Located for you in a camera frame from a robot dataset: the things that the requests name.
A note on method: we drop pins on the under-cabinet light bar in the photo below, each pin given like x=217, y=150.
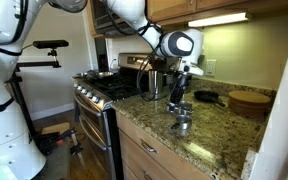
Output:
x=219, y=19

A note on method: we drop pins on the large perforated steel utensil holder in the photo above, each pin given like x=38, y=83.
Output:
x=156, y=83

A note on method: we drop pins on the light base cabinet drawers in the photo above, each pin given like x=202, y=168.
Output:
x=144, y=156

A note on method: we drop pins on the perforated robot cart top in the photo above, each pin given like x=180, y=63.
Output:
x=54, y=163

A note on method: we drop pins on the metal frying pan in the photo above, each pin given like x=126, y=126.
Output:
x=97, y=74

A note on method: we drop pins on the black stand pole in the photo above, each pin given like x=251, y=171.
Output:
x=20, y=100

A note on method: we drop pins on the white wall outlet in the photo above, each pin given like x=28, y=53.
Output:
x=211, y=67

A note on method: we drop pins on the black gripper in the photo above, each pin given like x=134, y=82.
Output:
x=183, y=81

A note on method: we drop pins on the black metal stand frame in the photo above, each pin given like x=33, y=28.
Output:
x=55, y=148

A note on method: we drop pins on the wooden upper cabinet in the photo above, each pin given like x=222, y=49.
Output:
x=184, y=8

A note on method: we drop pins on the white tall side panel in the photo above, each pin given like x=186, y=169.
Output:
x=280, y=116

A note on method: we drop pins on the small metal measuring pot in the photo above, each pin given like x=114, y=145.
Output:
x=171, y=107

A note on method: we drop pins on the medium metal measuring pot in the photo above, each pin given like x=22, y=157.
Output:
x=183, y=125

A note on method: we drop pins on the black cast iron skillet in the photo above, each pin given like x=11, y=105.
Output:
x=206, y=96

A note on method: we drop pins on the black stereo camera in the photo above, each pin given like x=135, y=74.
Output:
x=50, y=44

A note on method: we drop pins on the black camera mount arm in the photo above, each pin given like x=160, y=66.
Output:
x=39, y=63

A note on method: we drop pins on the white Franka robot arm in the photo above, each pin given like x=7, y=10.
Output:
x=130, y=10

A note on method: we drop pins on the stainless gas stove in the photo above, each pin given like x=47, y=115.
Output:
x=97, y=110

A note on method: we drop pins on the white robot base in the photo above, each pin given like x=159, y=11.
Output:
x=7, y=146

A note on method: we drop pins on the light wooden board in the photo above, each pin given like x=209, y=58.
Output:
x=55, y=127

